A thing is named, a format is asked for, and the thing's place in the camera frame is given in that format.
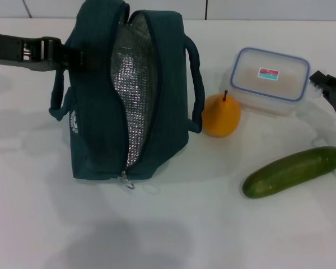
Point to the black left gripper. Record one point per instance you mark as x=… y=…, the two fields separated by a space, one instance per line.
x=5 y=47

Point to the clear container with blue lid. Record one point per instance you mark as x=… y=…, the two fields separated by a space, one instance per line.
x=268 y=81

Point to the dark teal insulated lunch bag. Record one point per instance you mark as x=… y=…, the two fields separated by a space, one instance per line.
x=89 y=117

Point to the green cucumber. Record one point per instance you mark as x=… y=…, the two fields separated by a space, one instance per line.
x=291 y=172

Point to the yellow orange pear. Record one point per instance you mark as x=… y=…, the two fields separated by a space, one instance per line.
x=221 y=117

